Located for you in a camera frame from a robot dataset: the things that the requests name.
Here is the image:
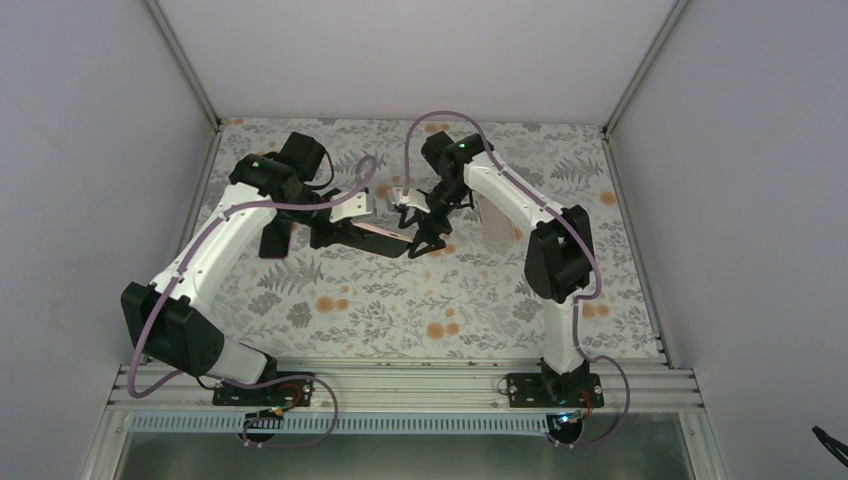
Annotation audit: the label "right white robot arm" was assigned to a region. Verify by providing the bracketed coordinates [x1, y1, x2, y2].
[397, 132, 596, 407]

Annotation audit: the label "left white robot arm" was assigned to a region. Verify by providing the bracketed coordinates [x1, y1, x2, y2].
[120, 133, 379, 405]

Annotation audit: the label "black object at corner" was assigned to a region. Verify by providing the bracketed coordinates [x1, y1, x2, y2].
[811, 425, 848, 467]

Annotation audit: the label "slotted white cable duct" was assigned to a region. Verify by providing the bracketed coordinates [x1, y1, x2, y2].
[129, 411, 548, 436]

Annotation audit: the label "bare black phone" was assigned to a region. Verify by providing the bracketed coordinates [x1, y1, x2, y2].
[258, 220, 292, 260]

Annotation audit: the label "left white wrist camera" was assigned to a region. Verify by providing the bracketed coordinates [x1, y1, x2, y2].
[329, 190, 376, 223]

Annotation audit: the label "floral patterned table mat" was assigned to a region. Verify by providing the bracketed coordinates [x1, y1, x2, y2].
[202, 117, 660, 359]

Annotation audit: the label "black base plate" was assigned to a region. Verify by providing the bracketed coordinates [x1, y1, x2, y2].
[504, 373, 605, 409]
[212, 372, 314, 408]

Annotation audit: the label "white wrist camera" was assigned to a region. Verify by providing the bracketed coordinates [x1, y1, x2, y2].
[329, 190, 376, 223]
[388, 186, 431, 213]

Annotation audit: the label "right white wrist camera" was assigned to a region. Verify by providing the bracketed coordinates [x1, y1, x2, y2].
[388, 186, 431, 213]

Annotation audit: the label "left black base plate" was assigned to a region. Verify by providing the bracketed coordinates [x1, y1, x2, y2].
[212, 372, 314, 408]

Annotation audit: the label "aluminium rail frame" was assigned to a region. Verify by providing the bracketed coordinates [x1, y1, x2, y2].
[82, 358, 726, 479]

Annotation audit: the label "beige phone case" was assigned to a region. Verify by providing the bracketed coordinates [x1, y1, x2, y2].
[477, 196, 517, 244]

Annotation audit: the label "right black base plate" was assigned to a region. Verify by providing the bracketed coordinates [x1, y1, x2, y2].
[504, 373, 605, 409]

